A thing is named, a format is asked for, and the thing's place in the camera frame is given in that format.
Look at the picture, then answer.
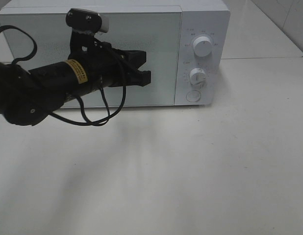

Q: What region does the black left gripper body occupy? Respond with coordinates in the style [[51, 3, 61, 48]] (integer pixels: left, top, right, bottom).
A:
[[69, 31, 130, 87]]

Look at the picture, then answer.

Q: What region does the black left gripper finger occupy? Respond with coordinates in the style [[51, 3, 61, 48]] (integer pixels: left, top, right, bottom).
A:
[[126, 70, 152, 87], [124, 50, 146, 71]]

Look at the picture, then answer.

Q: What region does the white microwave door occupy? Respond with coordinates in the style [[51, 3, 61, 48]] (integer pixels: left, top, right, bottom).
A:
[[0, 13, 180, 107]]

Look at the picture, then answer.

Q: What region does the white microwave knob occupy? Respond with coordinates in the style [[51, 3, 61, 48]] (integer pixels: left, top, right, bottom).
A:
[[193, 35, 213, 57], [189, 68, 207, 86]]

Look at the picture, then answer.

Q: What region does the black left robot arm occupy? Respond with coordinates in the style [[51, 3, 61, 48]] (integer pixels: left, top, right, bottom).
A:
[[0, 30, 152, 126]]

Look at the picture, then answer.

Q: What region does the white microwave oven body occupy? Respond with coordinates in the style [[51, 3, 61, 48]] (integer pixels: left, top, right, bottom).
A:
[[0, 0, 230, 107]]

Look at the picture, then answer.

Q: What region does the white adjacent table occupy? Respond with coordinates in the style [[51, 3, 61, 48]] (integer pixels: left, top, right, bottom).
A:
[[215, 0, 303, 59]]

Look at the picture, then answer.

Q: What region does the black left camera cable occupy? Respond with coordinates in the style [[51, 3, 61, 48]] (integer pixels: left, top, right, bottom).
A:
[[0, 25, 127, 127]]

